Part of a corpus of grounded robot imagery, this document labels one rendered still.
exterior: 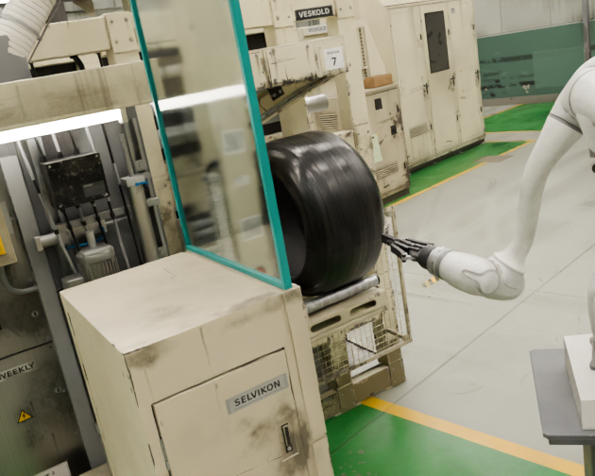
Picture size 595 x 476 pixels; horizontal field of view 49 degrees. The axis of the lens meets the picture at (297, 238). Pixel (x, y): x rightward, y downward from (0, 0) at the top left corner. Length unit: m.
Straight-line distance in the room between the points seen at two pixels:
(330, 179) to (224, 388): 0.95
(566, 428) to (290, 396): 0.84
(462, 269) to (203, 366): 0.81
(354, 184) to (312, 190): 0.15
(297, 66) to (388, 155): 4.71
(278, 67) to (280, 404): 1.42
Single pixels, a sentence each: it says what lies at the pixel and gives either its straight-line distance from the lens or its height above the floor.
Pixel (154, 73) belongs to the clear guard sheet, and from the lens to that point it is 1.76.
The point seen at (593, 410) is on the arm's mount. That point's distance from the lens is 1.95.
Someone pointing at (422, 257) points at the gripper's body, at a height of 1.11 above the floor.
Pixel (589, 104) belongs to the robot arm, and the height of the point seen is 1.53.
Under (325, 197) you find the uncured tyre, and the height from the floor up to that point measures 1.29.
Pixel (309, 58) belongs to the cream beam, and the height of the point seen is 1.72.
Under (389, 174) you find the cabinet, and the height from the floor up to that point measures 0.32.
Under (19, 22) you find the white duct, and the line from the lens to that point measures 2.21.
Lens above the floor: 1.74
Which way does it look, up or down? 16 degrees down
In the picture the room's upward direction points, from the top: 10 degrees counter-clockwise
